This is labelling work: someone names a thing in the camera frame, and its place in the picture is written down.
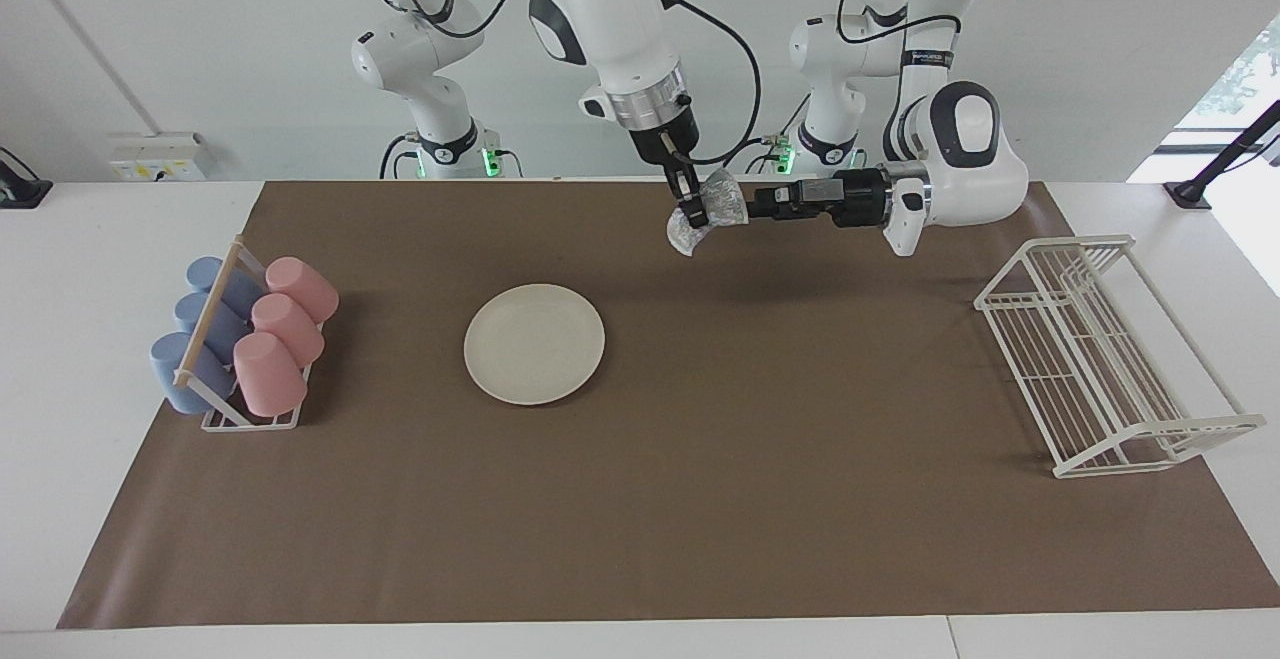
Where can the silver mesh sponge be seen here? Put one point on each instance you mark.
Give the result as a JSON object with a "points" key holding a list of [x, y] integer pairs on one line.
{"points": [[728, 197]]}

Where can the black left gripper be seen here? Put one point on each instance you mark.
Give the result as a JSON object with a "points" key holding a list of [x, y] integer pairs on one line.
{"points": [[850, 199]]}

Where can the white wall power outlet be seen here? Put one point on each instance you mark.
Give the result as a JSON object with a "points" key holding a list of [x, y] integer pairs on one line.
{"points": [[160, 159]]}

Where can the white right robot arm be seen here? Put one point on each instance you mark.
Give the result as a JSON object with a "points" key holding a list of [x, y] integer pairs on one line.
{"points": [[610, 29]]}

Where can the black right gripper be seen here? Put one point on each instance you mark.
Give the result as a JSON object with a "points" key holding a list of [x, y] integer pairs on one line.
{"points": [[665, 139]]}

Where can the cream round plate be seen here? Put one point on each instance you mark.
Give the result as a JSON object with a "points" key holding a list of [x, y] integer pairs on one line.
{"points": [[535, 344]]}

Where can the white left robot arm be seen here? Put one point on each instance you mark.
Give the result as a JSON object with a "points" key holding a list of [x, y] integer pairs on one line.
{"points": [[970, 179]]}

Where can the pink plastic cup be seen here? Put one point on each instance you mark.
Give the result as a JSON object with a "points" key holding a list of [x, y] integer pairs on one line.
{"points": [[288, 327], [303, 287], [268, 374]]}

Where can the brown table mat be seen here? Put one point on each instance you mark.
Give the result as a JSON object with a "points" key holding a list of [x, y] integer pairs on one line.
{"points": [[750, 439]]}

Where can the black table clamp mount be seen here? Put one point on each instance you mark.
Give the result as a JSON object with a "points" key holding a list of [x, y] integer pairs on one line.
{"points": [[25, 194]]}

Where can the blue plastic cup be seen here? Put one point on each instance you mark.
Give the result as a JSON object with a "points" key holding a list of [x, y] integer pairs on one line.
{"points": [[170, 369], [240, 291], [192, 311]]}

